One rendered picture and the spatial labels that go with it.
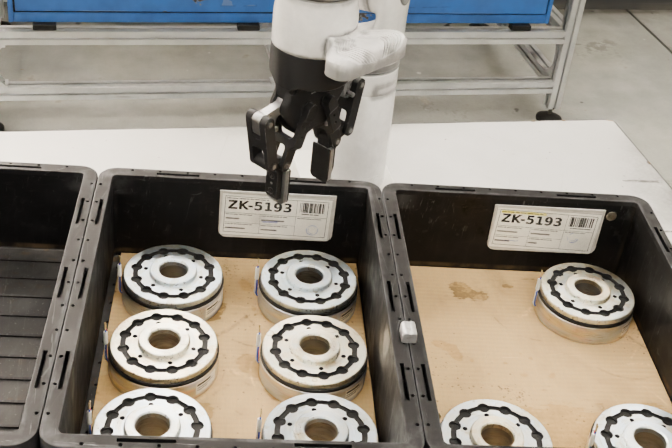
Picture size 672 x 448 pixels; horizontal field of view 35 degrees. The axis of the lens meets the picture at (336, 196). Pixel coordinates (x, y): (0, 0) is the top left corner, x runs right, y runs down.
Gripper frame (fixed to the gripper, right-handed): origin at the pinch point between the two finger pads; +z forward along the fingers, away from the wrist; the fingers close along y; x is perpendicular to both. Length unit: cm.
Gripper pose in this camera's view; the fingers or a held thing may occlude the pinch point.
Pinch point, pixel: (300, 175)
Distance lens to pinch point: 102.8
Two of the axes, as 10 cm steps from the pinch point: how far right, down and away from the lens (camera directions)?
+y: -6.6, 3.5, -6.6
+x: 7.4, 4.2, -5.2
